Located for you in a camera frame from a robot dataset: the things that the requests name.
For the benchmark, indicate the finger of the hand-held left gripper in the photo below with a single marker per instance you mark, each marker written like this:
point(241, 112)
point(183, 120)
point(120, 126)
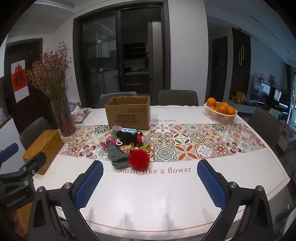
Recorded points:
point(32, 164)
point(9, 150)

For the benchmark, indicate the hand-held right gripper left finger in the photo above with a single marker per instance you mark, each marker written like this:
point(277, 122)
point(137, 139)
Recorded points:
point(90, 185)

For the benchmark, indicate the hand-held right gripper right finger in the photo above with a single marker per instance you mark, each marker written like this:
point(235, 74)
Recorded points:
point(211, 187)

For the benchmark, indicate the gold snack packet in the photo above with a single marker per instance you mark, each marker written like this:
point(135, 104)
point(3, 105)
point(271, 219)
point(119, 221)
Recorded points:
point(129, 149)

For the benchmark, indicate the brown cardboard box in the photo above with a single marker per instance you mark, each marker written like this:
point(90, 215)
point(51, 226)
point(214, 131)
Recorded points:
point(127, 115)

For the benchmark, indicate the woven yellow placemat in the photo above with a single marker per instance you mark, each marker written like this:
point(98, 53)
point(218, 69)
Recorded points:
point(44, 148)

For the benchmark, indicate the grey dining chair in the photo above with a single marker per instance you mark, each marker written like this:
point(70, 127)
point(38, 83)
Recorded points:
point(266, 125)
point(34, 129)
point(115, 98)
point(178, 97)

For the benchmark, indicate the grey green knit cloth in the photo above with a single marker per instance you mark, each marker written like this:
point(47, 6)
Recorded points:
point(118, 157)

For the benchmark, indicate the pink hair accessory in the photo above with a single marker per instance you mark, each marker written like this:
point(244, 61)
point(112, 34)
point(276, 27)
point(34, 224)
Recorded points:
point(111, 140)

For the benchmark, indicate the white patterned tablecloth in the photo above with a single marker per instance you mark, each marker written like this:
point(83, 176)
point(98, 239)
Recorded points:
point(161, 197)

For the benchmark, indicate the red pompom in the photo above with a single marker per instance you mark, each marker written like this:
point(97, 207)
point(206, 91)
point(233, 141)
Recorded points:
point(138, 160)

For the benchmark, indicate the glass vase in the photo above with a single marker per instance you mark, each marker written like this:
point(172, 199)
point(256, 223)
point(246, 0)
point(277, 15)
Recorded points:
point(63, 118)

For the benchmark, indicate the black and red plush toy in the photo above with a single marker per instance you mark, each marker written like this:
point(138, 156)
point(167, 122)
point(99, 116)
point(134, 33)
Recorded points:
point(126, 136)

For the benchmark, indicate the small purple artificial flower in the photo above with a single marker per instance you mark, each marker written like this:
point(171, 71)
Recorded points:
point(116, 128)

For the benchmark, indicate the light blue small pack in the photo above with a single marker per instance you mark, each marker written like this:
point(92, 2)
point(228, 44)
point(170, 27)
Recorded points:
point(128, 131)

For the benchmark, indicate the floral cushion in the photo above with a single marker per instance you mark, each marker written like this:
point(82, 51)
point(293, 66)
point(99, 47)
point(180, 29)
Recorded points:
point(81, 114)

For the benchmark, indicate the bowl of oranges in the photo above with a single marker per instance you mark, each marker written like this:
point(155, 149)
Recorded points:
point(219, 117)

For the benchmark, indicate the pile of oranges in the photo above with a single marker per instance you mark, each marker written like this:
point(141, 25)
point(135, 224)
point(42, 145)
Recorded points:
point(223, 109)

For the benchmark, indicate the dark wooden door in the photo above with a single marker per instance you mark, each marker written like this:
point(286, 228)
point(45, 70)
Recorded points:
point(34, 69)

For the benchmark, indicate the dried purple flower bouquet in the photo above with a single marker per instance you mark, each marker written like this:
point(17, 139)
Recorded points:
point(50, 76)

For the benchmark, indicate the yellow box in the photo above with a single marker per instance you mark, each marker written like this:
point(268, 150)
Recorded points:
point(240, 96)

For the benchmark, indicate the computer monitor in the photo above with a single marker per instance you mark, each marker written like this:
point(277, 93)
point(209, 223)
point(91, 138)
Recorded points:
point(257, 85)
point(266, 88)
point(278, 95)

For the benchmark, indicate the dark interior door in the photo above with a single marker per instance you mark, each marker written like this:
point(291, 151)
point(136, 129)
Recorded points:
point(219, 69)

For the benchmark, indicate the dark sliding glass door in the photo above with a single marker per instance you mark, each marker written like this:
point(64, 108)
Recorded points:
point(101, 58)

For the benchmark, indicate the silver refrigerator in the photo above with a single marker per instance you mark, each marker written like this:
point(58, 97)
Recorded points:
point(155, 58)

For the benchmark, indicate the red and white wall calendar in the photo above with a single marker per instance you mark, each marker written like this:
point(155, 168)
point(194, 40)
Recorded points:
point(19, 78)

